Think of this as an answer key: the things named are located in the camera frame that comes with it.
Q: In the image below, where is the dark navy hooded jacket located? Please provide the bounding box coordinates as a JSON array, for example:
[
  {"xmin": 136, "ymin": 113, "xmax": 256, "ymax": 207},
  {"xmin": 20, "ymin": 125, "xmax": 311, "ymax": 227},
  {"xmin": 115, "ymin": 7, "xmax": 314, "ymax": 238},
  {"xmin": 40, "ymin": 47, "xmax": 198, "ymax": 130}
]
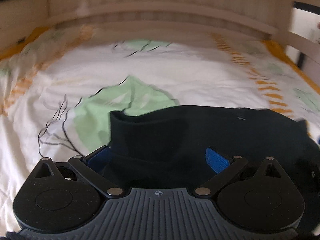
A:
[{"xmin": 100, "ymin": 106, "xmax": 319, "ymax": 189}]

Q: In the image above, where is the white leaf-pattern bed sheet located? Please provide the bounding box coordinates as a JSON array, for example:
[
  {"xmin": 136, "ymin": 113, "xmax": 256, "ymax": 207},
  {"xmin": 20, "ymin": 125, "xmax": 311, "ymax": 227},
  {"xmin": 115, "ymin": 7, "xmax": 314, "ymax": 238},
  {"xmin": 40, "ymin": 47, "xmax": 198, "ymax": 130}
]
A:
[{"xmin": 1, "ymin": 26, "xmax": 319, "ymax": 233}]

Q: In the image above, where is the pale wooden bed frame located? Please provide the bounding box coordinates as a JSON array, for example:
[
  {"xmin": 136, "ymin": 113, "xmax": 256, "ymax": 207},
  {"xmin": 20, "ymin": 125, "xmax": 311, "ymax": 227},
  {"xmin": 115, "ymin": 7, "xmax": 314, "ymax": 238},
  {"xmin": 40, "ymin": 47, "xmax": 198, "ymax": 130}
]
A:
[{"xmin": 1, "ymin": 0, "xmax": 319, "ymax": 80}]

